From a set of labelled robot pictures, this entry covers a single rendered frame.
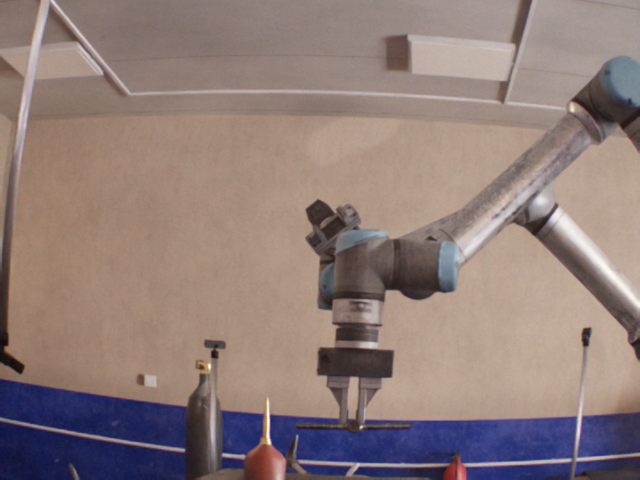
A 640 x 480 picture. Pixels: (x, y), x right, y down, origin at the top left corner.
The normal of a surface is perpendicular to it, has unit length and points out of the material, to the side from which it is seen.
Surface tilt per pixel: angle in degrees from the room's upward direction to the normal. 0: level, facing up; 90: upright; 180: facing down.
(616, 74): 84
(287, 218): 90
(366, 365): 90
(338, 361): 90
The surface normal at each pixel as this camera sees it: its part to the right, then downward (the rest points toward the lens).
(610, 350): -0.07, -0.16
